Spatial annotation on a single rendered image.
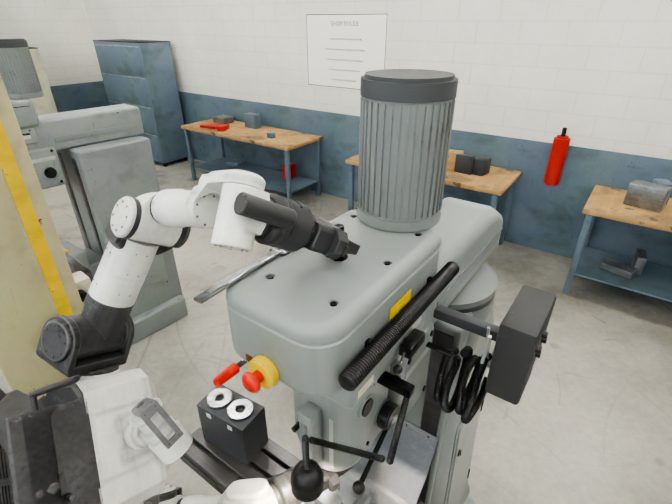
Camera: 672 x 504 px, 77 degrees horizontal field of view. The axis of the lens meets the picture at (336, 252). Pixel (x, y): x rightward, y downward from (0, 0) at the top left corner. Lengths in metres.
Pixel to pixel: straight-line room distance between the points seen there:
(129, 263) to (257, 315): 0.31
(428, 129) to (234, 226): 0.44
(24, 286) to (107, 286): 1.53
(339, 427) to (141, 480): 0.41
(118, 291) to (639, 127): 4.57
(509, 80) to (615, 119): 1.06
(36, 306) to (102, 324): 1.55
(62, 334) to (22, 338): 1.61
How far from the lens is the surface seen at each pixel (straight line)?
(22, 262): 2.41
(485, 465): 2.92
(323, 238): 0.74
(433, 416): 1.53
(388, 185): 0.91
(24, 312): 2.51
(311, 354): 0.69
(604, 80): 4.84
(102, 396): 0.98
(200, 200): 0.74
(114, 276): 0.93
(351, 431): 1.03
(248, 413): 1.60
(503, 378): 1.08
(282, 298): 0.73
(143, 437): 0.95
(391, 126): 0.88
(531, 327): 1.01
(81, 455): 0.95
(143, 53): 7.92
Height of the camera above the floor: 2.31
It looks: 29 degrees down
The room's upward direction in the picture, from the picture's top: straight up
